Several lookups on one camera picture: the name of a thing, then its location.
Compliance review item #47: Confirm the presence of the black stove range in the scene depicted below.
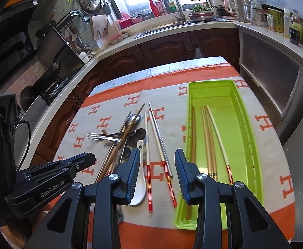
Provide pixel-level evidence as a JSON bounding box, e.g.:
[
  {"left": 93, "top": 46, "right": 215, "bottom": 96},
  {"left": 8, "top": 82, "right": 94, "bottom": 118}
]
[{"left": 20, "top": 28, "right": 84, "bottom": 111}]

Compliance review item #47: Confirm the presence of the small steel spoon gold handle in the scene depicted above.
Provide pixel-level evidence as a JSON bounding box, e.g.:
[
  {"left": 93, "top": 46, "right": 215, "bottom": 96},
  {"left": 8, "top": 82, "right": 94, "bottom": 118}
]
[{"left": 115, "top": 145, "right": 131, "bottom": 224}]

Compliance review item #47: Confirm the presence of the black cable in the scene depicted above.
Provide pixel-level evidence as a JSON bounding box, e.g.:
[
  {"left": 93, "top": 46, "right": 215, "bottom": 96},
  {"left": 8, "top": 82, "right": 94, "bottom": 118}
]
[{"left": 13, "top": 120, "right": 32, "bottom": 172}]

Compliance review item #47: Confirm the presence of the pink white electric kettle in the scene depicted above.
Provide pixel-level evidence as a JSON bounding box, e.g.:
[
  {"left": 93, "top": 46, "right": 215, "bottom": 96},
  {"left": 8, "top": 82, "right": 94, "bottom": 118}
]
[{"left": 224, "top": 0, "right": 250, "bottom": 23}]

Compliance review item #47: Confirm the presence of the steel fork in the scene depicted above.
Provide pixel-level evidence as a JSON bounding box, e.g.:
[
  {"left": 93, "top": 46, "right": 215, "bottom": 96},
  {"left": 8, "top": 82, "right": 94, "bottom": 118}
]
[{"left": 86, "top": 133, "right": 123, "bottom": 143}]

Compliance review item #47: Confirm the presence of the dark brown wooden chopstick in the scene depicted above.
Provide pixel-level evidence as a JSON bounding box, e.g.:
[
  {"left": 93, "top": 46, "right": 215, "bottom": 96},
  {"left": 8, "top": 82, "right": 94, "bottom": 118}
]
[{"left": 186, "top": 106, "right": 196, "bottom": 220}]

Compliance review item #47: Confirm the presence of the large steel spoon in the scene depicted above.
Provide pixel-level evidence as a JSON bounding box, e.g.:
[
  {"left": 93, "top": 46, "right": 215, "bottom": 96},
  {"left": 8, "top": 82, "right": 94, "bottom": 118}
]
[{"left": 106, "top": 114, "right": 141, "bottom": 175}]

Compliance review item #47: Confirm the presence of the white chopstick red striped end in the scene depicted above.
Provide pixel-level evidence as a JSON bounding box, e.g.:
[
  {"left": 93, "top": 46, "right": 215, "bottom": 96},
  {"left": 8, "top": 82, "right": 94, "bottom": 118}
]
[{"left": 145, "top": 113, "right": 153, "bottom": 213}]

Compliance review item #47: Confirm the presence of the grey metal cabinet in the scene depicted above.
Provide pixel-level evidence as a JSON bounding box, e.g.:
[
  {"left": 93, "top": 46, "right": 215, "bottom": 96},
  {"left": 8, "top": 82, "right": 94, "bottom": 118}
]
[{"left": 239, "top": 26, "right": 303, "bottom": 144}]

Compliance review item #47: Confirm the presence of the lime green plastic tray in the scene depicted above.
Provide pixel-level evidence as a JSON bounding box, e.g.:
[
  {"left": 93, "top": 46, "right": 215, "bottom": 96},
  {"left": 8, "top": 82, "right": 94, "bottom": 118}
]
[{"left": 174, "top": 80, "right": 263, "bottom": 231}]

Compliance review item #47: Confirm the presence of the pale chopstick red end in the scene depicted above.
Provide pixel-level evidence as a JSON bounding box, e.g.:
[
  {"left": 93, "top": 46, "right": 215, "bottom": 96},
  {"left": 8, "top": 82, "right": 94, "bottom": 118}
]
[{"left": 205, "top": 105, "right": 234, "bottom": 185}]

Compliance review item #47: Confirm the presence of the orange beige H-pattern cloth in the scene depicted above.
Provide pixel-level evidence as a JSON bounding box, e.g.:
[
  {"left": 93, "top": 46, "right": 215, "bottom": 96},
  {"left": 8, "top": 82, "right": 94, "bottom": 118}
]
[{"left": 54, "top": 57, "right": 295, "bottom": 248}]

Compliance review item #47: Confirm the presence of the steel kitchen faucet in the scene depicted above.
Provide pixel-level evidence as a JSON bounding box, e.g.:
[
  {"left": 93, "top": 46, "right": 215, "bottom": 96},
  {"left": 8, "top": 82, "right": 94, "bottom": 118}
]
[{"left": 162, "top": 0, "right": 187, "bottom": 24}]

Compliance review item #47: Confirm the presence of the red spray bottle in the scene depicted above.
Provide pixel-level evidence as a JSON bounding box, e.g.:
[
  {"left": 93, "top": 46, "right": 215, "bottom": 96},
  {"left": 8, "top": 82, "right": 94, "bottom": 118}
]
[{"left": 149, "top": 0, "right": 161, "bottom": 17}]

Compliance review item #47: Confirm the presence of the white ceramic soup spoon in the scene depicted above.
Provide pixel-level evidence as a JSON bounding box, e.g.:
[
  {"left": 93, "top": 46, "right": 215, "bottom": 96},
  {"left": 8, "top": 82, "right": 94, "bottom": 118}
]
[{"left": 129, "top": 140, "right": 146, "bottom": 206}]

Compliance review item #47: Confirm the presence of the bamboo chopstick red black end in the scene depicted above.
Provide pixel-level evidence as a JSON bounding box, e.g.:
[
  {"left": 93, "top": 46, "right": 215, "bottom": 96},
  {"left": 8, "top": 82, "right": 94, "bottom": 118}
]
[{"left": 201, "top": 106, "right": 213, "bottom": 178}]

